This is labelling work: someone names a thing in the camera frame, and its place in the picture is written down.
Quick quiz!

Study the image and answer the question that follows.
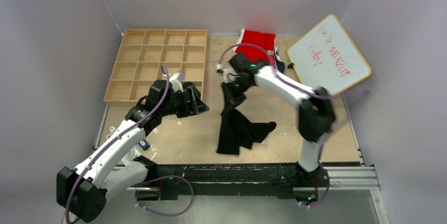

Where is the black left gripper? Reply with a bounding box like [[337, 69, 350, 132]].
[[160, 86, 208, 119]]

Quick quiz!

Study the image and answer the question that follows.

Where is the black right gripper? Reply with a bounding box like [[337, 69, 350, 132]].
[[221, 77, 253, 114]]

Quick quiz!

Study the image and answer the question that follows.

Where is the plain black underwear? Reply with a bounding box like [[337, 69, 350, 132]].
[[216, 82, 277, 156]]

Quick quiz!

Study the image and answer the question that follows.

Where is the black striped underwear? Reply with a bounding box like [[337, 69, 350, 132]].
[[191, 81, 202, 93]]

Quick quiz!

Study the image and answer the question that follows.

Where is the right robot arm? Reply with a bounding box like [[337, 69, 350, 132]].
[[217, 53, 336, 186]]

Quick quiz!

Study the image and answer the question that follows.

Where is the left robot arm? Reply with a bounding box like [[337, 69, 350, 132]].
[[56, 80, 209, 223]]

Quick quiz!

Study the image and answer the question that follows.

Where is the red white blue underwear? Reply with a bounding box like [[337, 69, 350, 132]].
[[232, 29, 286, 73]]

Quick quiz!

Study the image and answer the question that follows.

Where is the wooden compartment tray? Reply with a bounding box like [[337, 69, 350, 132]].
[[103, 29, 207, 106]]

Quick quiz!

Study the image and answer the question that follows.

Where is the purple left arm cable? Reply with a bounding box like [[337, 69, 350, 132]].
[[65, 64, 195, 224]]

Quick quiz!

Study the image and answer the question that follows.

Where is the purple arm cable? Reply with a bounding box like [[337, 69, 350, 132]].
[[216, 43, 371, 209], [65, 64, 195, 224]]

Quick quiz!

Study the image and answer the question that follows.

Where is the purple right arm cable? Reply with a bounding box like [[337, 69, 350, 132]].
[[216, 43, 371, 209]]

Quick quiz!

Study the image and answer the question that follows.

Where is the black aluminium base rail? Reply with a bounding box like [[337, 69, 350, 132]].
[[129, 162, 380, 204]]

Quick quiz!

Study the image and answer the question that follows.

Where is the white board with wooden frame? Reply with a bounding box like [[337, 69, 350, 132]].
[[287, 14, 372, 95]]

